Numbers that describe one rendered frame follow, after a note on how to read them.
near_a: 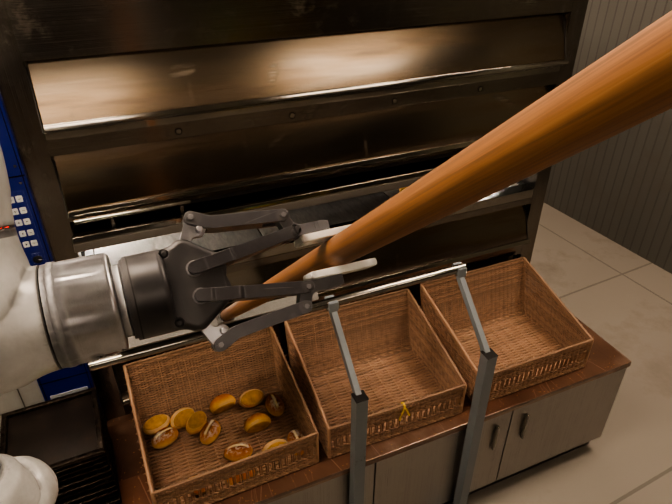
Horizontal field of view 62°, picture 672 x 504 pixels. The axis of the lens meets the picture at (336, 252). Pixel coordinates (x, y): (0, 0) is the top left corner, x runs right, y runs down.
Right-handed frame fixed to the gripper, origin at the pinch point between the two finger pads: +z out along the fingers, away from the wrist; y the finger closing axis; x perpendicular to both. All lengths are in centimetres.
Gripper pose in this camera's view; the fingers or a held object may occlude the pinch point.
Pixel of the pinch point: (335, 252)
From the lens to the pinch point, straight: 56.3
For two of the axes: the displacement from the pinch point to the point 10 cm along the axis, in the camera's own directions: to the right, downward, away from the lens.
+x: 3.1, -1.7, -9.3
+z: 9.2, -2.1, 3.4
